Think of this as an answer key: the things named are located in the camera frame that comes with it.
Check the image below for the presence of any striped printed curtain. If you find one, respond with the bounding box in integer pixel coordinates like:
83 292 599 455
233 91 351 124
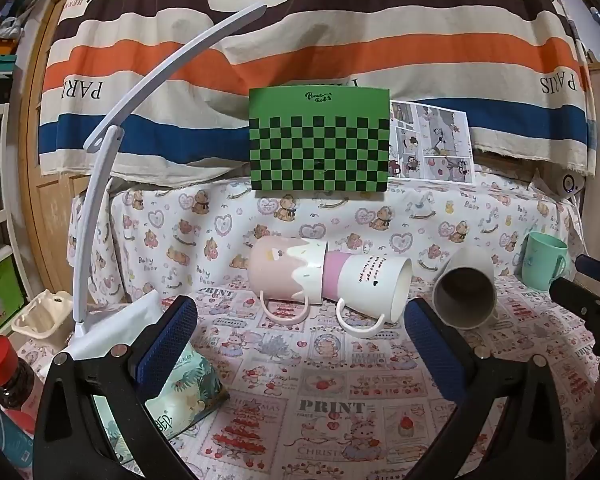
36 0 597 182

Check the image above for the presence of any bear printed cloth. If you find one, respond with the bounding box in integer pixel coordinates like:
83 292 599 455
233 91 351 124
66 164 590 307

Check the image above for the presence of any pink patchwork printed tablecloth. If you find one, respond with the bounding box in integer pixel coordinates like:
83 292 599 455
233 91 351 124
17 274 600 480

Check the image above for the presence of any white cup with pink band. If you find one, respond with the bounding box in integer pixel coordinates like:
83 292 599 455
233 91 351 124
322 252 414 337

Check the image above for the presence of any comic picture sheet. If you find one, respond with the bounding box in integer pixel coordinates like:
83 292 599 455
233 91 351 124
388 100 476 185

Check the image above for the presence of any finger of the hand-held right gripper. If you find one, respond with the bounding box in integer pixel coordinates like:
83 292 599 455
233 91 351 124
550 277 600 322
575 254 600 287

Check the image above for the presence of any white desk lamp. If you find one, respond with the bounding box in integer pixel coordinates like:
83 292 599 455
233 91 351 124
60 2 268 361

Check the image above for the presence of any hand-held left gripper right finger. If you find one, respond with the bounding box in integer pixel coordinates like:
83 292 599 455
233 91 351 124
404 297 567 480

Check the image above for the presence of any pink cup with white drip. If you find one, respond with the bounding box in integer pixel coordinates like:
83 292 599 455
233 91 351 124
248 237 329 324

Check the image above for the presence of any red capped dark bottle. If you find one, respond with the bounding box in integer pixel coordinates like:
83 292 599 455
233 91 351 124
0 335 48 466

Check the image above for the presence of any cream plastic basket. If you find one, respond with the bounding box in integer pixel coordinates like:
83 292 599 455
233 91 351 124
11 290 74 349

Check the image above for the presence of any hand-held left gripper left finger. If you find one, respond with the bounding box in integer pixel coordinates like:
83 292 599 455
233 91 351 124
32 295 199 480

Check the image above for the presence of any mint green cup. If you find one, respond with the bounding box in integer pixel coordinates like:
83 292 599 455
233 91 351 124
520 232 570 292

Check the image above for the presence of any green checkered box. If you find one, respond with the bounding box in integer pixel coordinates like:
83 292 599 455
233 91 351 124
248 86 392 194

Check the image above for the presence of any white cup with grey inside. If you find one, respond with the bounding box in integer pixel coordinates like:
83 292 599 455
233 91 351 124
432 252 501 331

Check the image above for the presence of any teal printed tissue pack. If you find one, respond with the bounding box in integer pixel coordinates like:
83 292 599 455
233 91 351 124
91 291 231 463

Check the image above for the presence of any white round device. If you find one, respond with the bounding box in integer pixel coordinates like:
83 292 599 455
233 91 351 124
550 170 582 199

